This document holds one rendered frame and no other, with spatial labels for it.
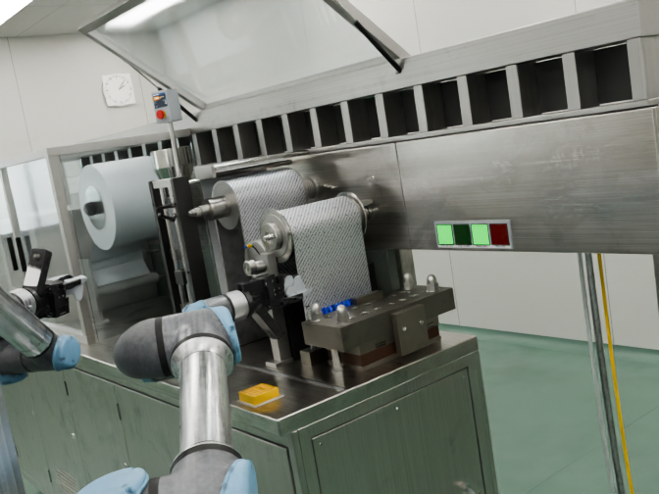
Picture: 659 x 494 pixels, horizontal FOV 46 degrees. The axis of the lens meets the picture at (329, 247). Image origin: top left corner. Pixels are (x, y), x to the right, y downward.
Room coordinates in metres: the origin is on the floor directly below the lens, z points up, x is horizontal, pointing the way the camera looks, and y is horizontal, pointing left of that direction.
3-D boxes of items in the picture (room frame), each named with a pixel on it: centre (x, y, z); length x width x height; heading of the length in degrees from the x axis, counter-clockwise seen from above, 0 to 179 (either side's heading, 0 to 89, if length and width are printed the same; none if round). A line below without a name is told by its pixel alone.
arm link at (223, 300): (1.84, 0.32, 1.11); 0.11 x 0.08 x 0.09; 127
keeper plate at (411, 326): (1.94, -0.17, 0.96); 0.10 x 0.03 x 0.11; 127
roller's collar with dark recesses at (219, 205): (2.24, 0.30, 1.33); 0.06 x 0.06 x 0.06; 37
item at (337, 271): (2.08, 0.00, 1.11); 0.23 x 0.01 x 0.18; 127
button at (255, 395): (1.79, 0.22, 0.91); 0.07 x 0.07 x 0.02; 37
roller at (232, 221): (2.33, 0.18, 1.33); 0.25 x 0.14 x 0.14; 127
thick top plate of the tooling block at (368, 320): (2.01, -0.10, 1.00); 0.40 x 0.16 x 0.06; 127
